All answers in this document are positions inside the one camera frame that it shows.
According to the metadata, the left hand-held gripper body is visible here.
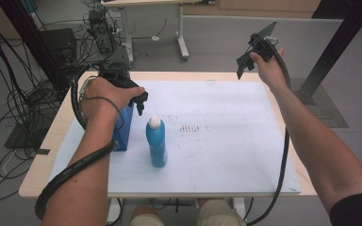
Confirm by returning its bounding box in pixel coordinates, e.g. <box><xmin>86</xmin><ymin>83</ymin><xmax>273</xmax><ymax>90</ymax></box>
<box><xmin>97</xmin><ymin>43</ymin><xmax>140</xmax><ymax>90</ymax></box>

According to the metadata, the thin grey cable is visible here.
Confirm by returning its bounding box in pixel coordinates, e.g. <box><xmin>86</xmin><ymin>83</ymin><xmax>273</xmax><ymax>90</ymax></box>
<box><xmin>78</xmin><ymin>76</ymin><xmax>124</xmax><ymax>131</ymax></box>

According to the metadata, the person's leg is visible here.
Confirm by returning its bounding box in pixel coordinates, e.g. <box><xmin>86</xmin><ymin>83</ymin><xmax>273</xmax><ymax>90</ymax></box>
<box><xmin>130</xmin><ymin>205</ymin><xmax>166</xmax><ymax>226</ymax></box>
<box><xmin>197</xmin><ymin>198</ymin><xmax>248</xmax><ymax>226</ymax></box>

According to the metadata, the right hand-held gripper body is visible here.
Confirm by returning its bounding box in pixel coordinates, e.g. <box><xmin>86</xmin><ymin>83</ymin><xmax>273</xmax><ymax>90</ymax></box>
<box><xmin>247</xmin><ymin>21</ymin><xmax>279</xmax><ymax>64</ymax></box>

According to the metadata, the blue bottle with white cap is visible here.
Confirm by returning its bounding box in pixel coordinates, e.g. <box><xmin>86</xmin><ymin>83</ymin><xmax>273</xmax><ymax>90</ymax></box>
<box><xmin>145</xmin><ymin>114</ymin><xmax>168</xmax><ymax>169</ymax></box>

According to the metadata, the white table mat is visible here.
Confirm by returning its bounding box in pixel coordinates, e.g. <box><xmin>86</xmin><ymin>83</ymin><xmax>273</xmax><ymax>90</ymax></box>
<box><xmin>48</xmin><ymin>79</ymin><xmax>302</xmax><ymax>196</ymax></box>

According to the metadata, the person's right leg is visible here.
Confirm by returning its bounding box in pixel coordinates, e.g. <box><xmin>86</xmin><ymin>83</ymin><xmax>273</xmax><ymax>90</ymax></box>
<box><xmin>197</xmin><ymin>198</ymin><xmax>248</xmax><ymax>226</ymax></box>

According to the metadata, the black shirt sleeve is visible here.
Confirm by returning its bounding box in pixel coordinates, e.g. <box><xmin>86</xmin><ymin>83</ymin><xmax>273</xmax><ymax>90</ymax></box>
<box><xmin>329</xmin><ymin>192</ymin><xmax>362</xmax><ymax>226</ymax></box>

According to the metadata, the tangle of black floor cables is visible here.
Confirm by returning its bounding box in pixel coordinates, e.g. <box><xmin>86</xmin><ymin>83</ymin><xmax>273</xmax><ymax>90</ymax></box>
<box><xmin>0</xmin><ymin>0</ymin><xmax>95</xmax><ymax>205</ymax></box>

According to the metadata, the white background desk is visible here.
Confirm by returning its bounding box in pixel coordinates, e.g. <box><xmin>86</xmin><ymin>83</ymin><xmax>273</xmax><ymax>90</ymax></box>
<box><xmin>100</xmin><ymin>0</ymin><xmax>216</xmax><ymax>61</ymax></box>

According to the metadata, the light wooden table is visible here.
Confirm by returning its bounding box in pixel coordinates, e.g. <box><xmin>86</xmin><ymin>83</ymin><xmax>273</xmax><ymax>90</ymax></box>
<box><xmin>18</xmin><ymin>71</ymin><xmax>319</xmax><ymax>224</ymax></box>

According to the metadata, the black equipment case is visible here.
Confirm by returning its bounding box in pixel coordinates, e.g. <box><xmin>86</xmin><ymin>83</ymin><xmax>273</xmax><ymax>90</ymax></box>
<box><xmin>39</xmin><ymin>27</ymin><xmax>78</xmax><ymax>64</ymax></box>

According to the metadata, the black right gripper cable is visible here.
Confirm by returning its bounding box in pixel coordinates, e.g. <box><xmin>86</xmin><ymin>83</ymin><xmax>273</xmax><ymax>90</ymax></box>
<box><xmin>246</xmin><ymin>37</ymin><xmax>293</xmax><ymax>226</ymax></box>

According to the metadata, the blue cardboard box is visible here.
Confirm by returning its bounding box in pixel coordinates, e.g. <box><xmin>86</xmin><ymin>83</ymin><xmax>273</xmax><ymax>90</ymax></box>
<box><xmin>112</xmin><ymin>103</ymin><xmax>135</xmax><ymax>153</ymax></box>

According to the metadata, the dark floor plate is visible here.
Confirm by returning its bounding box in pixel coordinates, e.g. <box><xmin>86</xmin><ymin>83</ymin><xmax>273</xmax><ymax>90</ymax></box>
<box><xmin>4</xmin><ymin>121</ymin><xmax>55</xmax><ymax>150</ymax></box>

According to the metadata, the black metal frame post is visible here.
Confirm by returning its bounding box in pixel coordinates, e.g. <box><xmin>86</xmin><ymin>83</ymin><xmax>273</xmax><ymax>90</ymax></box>
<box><xmin>0</xmin><ymin>0</ymin><xmax>72</xmax><ymax>92</ymax></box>
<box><xmin>295</xmin><ymin>0</ymin><xmax>362</xmax><ymax>106</ymax></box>

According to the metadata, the black computer tower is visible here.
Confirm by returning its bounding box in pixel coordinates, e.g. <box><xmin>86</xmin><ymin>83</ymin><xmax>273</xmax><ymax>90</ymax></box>
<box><xmin>88</xmin><ymin>8</ymin><xmax>118</xmax><ymax>55</ymax></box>

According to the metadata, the person's left leg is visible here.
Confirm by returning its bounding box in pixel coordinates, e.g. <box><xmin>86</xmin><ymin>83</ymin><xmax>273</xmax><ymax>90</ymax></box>
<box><xmin>130</xmin><ymin>205</ymin><xmax>166</xmax><ymax>226</ymax></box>

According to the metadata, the person's right hand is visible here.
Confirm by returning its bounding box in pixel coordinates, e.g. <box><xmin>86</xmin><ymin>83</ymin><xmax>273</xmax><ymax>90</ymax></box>
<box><xmin>249</xmin><ymin>46</ymin><xmax>291</xmax><ymax>93</ymax></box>

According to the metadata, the black corrugated left gripper cable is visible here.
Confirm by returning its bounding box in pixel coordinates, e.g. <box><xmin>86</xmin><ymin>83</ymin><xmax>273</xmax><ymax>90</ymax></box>
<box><xmin>34</xmin><ymin>64</ymin><xmax>121</xmax><ymax>220</ymax></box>

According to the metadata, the person's left hand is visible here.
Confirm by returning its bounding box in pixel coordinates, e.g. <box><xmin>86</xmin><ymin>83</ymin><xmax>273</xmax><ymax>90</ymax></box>
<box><xmin>80</xmin><ymin>76</ymin><xmax>146</xmax><ymax>122</ymax></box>

